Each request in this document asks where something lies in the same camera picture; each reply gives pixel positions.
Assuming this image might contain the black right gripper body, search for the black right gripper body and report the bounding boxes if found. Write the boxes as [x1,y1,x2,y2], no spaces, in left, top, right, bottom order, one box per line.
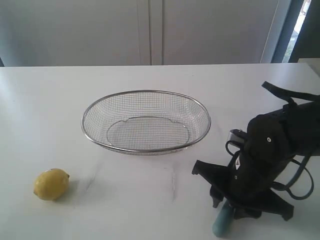
[228,151,289,207]

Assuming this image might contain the light blue vegetable peeler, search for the light blue vegetable peeler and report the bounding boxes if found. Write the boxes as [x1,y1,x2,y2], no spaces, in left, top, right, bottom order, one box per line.
[212,201,235,238]

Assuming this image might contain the yellow lemon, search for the yellow lemon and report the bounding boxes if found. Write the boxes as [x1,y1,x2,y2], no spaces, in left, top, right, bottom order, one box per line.
[33,168,70,201]

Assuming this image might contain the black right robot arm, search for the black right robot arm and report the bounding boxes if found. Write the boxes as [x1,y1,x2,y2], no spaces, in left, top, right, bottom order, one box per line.
[192,82,320,220]

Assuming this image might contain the white cabinet doors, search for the white cabinet doors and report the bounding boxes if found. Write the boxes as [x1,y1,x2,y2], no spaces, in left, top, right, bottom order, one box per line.
[0,0,290,67]

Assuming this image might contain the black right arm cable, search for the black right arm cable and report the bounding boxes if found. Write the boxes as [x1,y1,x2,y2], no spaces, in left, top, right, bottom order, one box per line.
[271,152,315,201]

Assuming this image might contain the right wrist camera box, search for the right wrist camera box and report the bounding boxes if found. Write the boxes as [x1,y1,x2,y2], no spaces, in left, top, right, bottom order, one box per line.
[228,129,248,146]

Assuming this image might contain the oval steel wire mesh basket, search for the oval steel wire mesh basket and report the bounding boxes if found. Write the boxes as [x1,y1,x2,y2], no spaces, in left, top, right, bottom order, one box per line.
[81,89,211,156]

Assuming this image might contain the window with dark frame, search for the window with dark frame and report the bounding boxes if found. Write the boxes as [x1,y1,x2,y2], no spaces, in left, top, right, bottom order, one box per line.
[271,0,320,63]

